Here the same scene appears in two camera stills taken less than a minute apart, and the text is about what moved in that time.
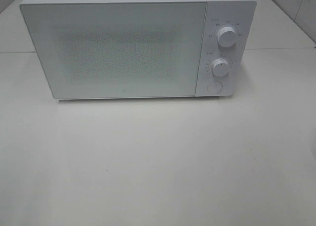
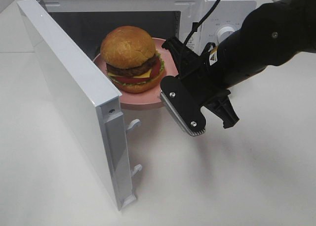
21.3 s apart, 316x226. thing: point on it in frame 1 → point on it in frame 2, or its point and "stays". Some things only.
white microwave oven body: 229,24 stays
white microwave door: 111,50 → 96,105
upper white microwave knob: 227,36 stays
